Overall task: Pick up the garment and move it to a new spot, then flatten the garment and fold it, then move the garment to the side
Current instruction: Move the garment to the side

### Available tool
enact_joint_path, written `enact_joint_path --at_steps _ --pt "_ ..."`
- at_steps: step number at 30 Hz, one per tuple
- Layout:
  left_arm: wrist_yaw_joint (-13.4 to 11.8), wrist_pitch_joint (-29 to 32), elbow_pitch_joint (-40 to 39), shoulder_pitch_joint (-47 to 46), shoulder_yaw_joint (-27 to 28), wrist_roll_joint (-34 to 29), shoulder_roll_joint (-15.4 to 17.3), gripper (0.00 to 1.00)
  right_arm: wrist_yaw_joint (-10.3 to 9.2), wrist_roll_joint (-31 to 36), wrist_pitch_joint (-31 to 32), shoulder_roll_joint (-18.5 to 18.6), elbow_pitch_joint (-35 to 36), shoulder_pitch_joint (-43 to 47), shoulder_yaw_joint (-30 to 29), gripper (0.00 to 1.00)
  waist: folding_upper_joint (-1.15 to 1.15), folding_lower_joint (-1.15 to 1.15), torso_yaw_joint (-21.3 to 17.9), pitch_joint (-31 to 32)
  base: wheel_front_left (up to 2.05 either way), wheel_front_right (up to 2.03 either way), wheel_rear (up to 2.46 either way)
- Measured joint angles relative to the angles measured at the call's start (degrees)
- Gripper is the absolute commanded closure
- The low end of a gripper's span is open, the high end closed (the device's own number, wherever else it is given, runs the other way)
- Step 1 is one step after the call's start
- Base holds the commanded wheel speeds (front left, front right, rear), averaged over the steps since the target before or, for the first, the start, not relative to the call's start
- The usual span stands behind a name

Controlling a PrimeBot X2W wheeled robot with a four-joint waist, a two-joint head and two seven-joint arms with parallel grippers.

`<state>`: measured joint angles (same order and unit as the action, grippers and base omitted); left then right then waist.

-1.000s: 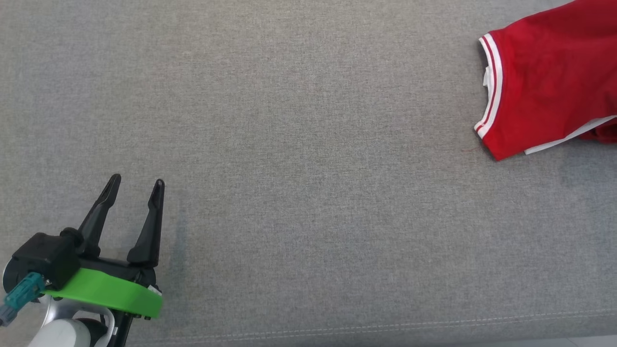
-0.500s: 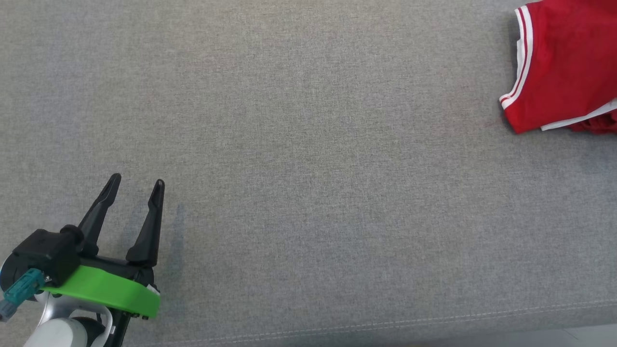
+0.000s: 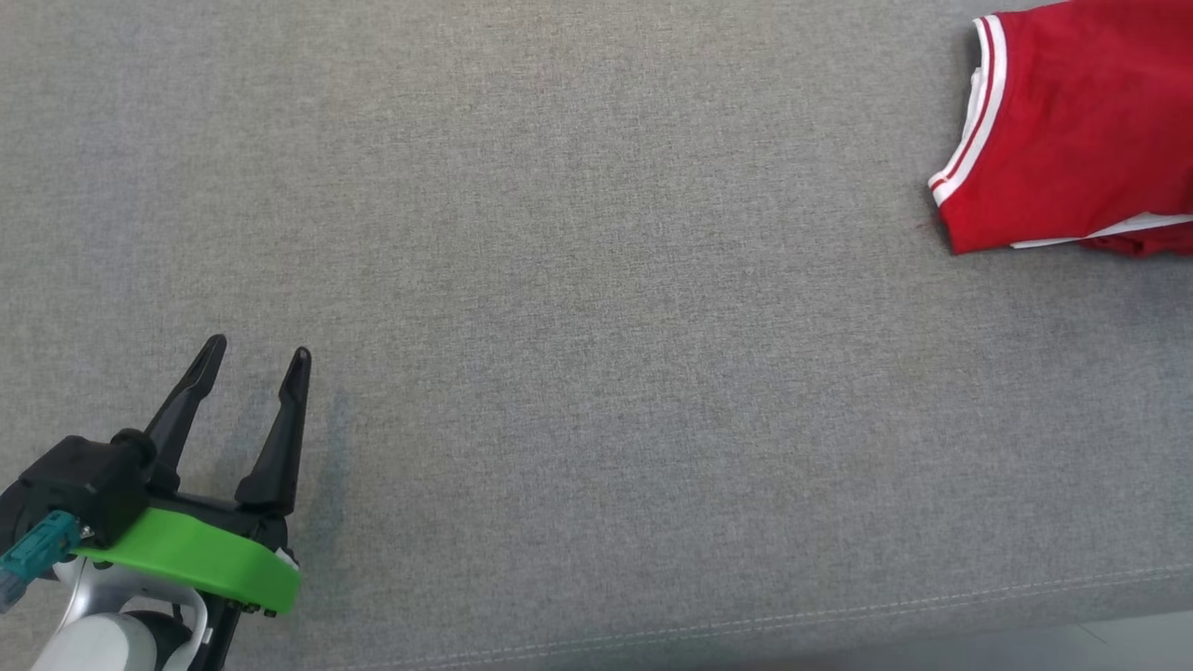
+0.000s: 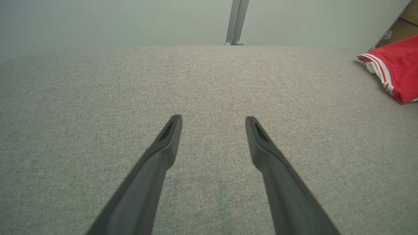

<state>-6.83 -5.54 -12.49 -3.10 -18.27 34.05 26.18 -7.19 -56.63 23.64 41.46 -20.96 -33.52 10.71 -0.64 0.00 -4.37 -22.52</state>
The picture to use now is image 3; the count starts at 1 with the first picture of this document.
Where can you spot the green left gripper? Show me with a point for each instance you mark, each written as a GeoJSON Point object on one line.
{"type": "Point", "coordinates": [205, 559]}

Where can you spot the red white basketball jersey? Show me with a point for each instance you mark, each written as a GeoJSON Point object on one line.
{"type": "Point", "coordinates": [1081, 121]}

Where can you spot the grey fabric sofa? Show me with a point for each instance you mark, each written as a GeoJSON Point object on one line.
{"type": "Point", "coordinates": [606, 326]}

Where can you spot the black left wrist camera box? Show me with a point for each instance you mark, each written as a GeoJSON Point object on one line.
{"type": "Point", "coordinates": [89, 485]}

